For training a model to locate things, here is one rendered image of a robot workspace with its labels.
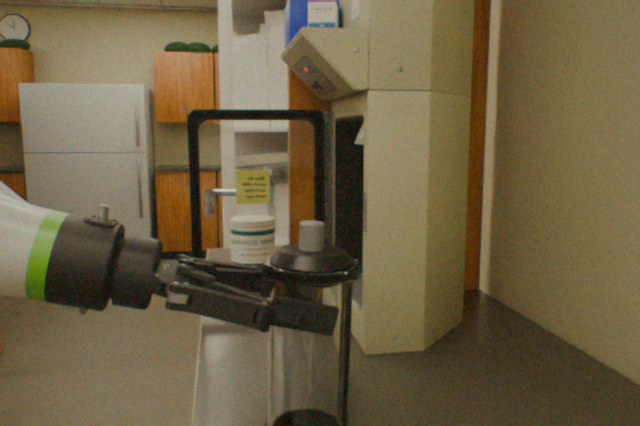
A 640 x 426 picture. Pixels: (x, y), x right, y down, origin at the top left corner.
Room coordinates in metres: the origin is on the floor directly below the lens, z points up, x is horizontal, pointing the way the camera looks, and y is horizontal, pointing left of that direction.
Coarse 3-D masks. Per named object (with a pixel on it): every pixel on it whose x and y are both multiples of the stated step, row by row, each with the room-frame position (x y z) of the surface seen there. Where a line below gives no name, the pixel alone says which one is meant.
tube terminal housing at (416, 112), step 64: (384, 0) 0.97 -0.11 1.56; (448, 0) 1.04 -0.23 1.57; (384, 64) 0.97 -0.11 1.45; (448, 64) 1.05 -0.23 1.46; (384, 128) 0.97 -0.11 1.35; (448, 128) 1.06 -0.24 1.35; (384, 192) 0.97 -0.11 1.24; (448, 192) 1.07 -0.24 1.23; (384, 256) 0.97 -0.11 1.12; (448, 256) 1.08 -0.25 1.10; (384, 320) 0.97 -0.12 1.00; (448, 320) 1.08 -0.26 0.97
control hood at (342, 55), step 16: (304, 32) 0.95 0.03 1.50; (320, 32) 0.95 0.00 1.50; (336, 32) 0.96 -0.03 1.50; (352, 32) 0.96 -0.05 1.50; (368, 32) 0.97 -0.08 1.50; (288, 48) 1.13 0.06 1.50; (304, 48) 1.01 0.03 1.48; (320, 48) 0.95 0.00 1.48; (336, 48) 0.96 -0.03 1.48; (352, 48) 0.96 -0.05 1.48; (368, 48) 0.97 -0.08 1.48; (288, 64) 1.25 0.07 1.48; (320, 64) 1.01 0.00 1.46; (336, 64) 0.96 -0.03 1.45; (352, 64) 0.96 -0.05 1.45; (368, 64) 0.97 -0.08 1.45; (336, 80) 1.01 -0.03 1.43; (352, 80) 0.96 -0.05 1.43; (368, 80) 0.97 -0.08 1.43; (320, 96) 1.25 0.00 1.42; (336, 96) 1.14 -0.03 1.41
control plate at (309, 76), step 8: (304, 56) 1.05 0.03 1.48; (296, 64) 1.17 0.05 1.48; (304, 64) 1.11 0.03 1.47; (312, 64) 1.06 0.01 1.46; (296, 72) 1.24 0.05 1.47; (304, 72) 1.17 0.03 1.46; (312, 72) 1.11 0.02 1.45; (320, 72) 1.06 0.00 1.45; (304, 80) 1.24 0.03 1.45; (312, 80) 1.17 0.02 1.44; (320, 80) 1.12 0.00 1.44; (328, 80) 1.06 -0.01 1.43; (328, 88) 1.11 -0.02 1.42; (336, 88) 1.06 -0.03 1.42
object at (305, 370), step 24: (264, 264) 0.59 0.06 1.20; (360, 264) 0.61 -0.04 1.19; (288, 288) 0.57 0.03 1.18; (312, 288) 0.56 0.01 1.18; (336, 288) 0.57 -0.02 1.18; (288, 336) 0.57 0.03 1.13; (312, 336) 0.56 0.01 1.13; (336, 336) 0.57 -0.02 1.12; (288, 360) 0.57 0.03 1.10; (312, 360) 0.56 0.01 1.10; (336, 360) 0.57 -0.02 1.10; (288, 384) 0.57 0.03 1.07; (312, 384) 0.56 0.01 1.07; (336, 384) 0.57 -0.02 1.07; (288, 408) 0.57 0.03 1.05; (312, 408) 0.56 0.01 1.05; (336, 408) 0.58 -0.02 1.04
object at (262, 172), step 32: (224, 128) 1.26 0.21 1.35; (256, 128) 1.26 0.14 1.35; (288, 128) 1.27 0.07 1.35; (224, 160) 1.26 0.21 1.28; (256, 160) 1.26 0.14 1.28; (288, 160) 1.27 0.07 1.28; (224, 192) 1.26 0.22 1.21; (256, 192) 1.26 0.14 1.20; (288, 192) 1.27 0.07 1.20; (224, 224) 1.26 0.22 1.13; (256, 224) 1.26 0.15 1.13; (288, 224) 1.27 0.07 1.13; (224, 256) 1.26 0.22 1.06; (256, 256) 1.26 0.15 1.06
